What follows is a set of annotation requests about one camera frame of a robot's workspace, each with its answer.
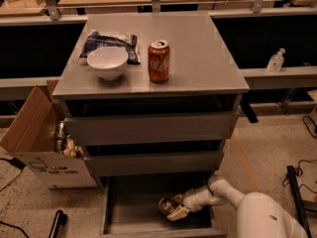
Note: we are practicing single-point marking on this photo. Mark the grey drawer cabinet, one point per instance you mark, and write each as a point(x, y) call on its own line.
point(203, 78)

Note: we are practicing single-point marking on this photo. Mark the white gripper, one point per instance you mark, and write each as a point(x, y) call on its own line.
point(192, 199)

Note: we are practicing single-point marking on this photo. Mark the cans inside cardboard box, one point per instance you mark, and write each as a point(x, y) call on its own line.
point(64, 144)

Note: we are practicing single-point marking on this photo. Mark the crushed orange gold can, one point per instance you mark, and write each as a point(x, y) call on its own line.
point(165, 206)

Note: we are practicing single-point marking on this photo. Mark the middle grey drawer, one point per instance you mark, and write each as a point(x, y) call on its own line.
point(160, 163)

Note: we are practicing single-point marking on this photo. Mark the black object bottom left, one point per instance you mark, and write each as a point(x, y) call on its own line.
point(59, 220)

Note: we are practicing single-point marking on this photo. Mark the white bowl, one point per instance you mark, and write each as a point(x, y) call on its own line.
point(108, 63)

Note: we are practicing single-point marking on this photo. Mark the black stand right floor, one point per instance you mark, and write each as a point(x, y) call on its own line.
point(294, 188)

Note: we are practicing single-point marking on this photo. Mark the blue white snack bag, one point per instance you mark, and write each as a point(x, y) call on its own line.
point(126, 42)

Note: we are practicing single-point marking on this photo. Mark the open cardboard box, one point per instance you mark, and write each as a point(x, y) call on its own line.
point(30, 139)

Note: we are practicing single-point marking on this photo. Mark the top grey drawer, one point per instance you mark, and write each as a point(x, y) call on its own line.
point(139, 129)

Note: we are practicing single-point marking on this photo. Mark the open bottom grey drawer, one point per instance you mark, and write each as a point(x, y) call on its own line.
point(131, 208)

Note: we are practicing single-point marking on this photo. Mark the clear sanitizer bottle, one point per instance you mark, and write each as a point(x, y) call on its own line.
point(276, 61)

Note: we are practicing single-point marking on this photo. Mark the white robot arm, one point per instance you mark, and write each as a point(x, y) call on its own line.
point(258, 215)

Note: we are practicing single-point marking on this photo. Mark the red coca-cola can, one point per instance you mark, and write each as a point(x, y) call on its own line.
point(158, 61)

